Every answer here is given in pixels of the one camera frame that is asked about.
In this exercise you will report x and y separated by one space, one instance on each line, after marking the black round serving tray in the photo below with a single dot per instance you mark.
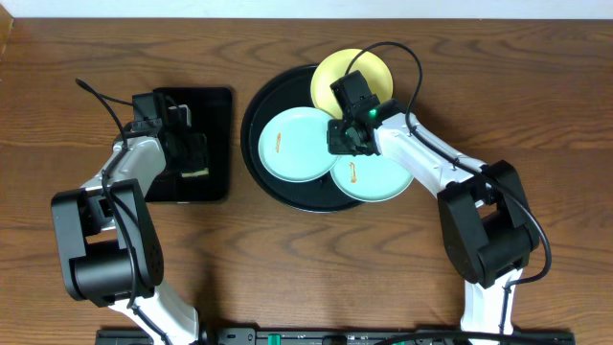
289 89

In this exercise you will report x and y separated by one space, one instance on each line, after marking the light blue plate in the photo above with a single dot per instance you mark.
293 145
371 178

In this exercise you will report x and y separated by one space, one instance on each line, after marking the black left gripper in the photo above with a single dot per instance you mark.
190 150

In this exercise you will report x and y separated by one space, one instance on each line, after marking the black rectangular sponge tray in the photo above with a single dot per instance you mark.
212 113

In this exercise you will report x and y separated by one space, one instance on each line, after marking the green yellow sponge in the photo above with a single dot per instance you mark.
195 173

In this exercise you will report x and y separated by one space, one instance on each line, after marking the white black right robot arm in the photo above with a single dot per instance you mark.
489 231

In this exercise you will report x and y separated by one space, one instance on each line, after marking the yellow plate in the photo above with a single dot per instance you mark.
334 66

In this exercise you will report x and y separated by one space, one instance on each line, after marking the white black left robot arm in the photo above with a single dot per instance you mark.
108 247

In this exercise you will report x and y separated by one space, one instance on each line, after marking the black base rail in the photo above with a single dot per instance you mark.
237 336

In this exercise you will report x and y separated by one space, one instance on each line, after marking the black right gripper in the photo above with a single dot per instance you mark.
333 144

